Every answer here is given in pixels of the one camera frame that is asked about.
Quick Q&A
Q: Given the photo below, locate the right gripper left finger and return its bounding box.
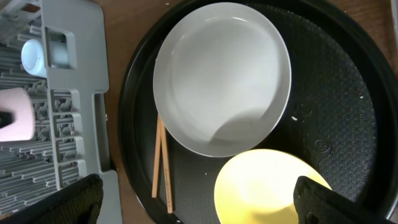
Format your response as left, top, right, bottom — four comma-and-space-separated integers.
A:
1, 174, 103, 224

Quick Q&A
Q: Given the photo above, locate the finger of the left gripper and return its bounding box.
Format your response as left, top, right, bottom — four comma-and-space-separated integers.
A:
0, 111, 14, 128

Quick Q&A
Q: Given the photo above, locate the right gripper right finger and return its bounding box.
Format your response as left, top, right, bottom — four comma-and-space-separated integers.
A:
294, 176, 394, 224

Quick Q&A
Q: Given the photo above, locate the pink cup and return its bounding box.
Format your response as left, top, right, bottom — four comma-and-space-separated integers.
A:
1, 88, 35, 142

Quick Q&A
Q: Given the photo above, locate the yellow bowl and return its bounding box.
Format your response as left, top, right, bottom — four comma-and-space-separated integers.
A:
214, 149, 331, 224

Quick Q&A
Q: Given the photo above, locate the light blue cup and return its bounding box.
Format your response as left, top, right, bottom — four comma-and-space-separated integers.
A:
21, 39, 69, 78

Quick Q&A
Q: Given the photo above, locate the wooden chopstick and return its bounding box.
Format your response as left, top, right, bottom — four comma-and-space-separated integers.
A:
159, 119, 174, 213
152, 116, 161, 198

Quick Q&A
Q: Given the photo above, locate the grey round plate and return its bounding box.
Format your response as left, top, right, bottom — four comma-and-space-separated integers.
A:
153, 2, 292, 157

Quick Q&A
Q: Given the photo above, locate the grey dishwasher rack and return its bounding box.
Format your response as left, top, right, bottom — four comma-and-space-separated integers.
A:
1, 0, 122, 223

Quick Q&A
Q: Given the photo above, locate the round black tray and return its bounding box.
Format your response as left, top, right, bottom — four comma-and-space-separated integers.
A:
119, 1, 397, 223

